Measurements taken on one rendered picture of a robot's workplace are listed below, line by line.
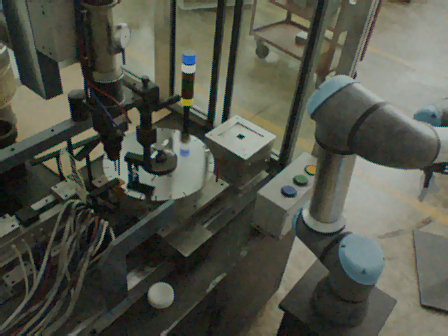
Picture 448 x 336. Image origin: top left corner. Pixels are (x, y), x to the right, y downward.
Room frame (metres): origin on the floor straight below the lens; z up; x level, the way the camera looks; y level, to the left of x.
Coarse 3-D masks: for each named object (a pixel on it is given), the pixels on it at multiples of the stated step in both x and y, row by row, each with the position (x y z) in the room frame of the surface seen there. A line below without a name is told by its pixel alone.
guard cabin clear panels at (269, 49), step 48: (144, 0) 1.69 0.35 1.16; (192, 0) 1.54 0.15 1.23; (288, 0) 1.32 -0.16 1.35; (336, 0) 1.23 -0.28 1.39; (144, 48) 1.69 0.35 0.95; (192, 48) 1.53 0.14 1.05; (240, 48) 1.40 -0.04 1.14; (288, 48) 1.30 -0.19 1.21; (336, 48) 1.21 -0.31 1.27; (240, 96) 1.39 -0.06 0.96; (288, 96) 1.27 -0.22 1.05
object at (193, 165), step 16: (160, 128) 1.15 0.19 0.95; (128, 144) 1.05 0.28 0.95; (176, 144) 1.07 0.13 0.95; (192, 144) 1.08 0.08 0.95; (192, 160) 1.00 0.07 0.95; (208, 160) 1.01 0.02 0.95; (112, 176) 0.90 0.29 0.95; (128, 176) 0.90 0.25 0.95; (144, 176) 0.91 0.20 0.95; (160, 176) 0.92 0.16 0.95; (176, 176) 0.93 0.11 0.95; (192, 176) 0.93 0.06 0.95; (208, 176) 0.94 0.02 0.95; (128, 192) 0.84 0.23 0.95; (144, 192) 0.85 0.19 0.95; (160, 192) 0.85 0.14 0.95; (176, 192) 0.86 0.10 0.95; (192, 192) 0.87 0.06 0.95
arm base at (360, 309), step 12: (324, 276) 0.75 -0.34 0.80; (324, 288) 0.70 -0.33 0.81; (324, 300) 0.67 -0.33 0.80; (336, 300) 0.66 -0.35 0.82; (348, 300) 0.65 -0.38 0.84; (324, 312) 0.65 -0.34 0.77; (336, 312) 0.64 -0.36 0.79; (348, 312) 0.64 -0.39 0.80; (360, 312) 0.65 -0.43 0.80; (336, 324) 0.63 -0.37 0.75; (348, 324) 0.63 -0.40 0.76
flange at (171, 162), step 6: (168, 150) 1.03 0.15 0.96; (162, 156) 0.98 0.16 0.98; (168, 156) 1.00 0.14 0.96; (174, 156) 1.00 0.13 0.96; (156, 162) 0.96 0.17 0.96; (162, 162) 0.97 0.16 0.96; (168, 162) 0.97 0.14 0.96; (174, 162) 0.98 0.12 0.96; (144, 168) 0.94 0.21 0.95; (156, 168) 0.94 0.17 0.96; (162, 168) 0.94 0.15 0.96; (168, 168) 0.95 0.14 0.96; (174, 168) 0.96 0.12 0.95
